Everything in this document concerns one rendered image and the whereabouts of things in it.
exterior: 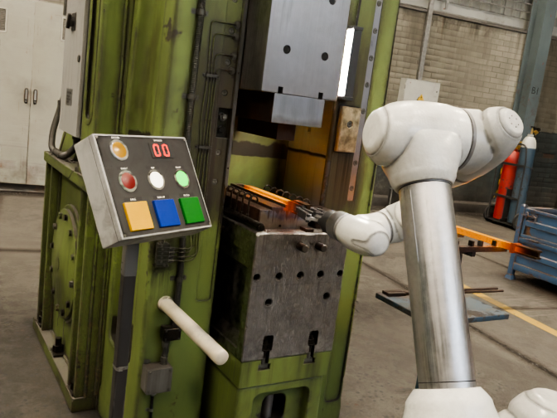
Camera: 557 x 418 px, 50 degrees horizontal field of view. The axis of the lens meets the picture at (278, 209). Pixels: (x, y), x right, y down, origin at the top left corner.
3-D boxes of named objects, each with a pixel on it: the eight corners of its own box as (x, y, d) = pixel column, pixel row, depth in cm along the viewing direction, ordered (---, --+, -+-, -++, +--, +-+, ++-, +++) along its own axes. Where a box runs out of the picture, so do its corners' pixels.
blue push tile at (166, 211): (181, 224, 162) (173, 197, 163) (161, 227, 156) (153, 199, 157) (176, 226, 163) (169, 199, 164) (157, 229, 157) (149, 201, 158)
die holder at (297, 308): (332, 350, 220) (350, 232, 213) (241, 362, 200) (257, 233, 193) (259, 299, 267) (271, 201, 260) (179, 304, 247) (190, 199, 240)
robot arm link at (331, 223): (356, 243, 182) (345, 238, 187) (361, 215, 180) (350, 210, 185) (332, 244, 177) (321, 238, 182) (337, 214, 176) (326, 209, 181)
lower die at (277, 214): (307, 229, 210) (310, 205, 209) (258, 229, 200) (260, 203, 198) (250, 204, 245) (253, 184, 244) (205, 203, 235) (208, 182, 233)
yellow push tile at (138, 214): (154, 227, 154) (146, 200, 155) (132, 231, 148) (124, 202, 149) (149, 229, 155) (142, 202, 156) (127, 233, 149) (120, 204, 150)
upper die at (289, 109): (321, 128, 204) (325, 99, 203) (271, 122, 194) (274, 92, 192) (261, 117, 239) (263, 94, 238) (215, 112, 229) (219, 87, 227)
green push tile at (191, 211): (205, 221, 171) (198, 196, 171) (187, 223, 164) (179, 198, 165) (201, 223, 172) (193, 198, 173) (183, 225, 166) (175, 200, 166)
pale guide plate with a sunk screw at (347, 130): (355, 153, 229) (361, 108, 226) (336, 151, 225) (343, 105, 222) (351, 152, 231) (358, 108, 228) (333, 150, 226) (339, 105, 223)
